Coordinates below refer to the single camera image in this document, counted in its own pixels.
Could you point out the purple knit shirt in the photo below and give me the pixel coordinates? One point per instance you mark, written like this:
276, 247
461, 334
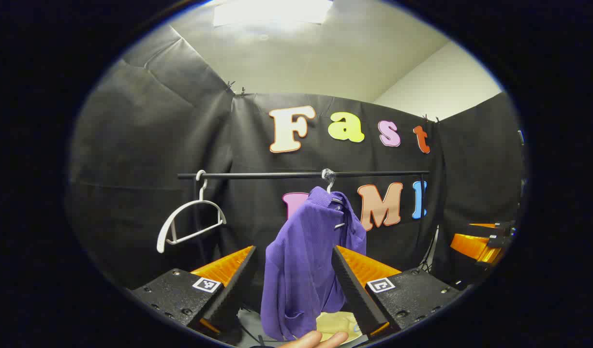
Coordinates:
296, 261

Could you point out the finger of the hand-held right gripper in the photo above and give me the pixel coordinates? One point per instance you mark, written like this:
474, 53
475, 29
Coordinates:
470, 247
502, 227

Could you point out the cream laundry hamper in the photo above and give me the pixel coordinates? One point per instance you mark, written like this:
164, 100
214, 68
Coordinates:
337, 324

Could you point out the white plastic hanger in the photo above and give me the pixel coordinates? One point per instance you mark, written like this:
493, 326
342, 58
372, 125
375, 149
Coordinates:
160, 243
330, 186

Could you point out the black backdrop cloth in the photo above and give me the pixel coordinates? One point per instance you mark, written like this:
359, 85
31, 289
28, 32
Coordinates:
132, 159

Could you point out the black clothes rail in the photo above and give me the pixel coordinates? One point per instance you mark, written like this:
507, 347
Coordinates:
267, 175

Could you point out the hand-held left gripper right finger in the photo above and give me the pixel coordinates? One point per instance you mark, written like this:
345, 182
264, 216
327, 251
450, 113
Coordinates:
357, 295

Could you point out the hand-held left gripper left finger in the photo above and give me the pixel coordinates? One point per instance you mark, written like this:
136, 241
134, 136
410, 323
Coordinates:
233, 290

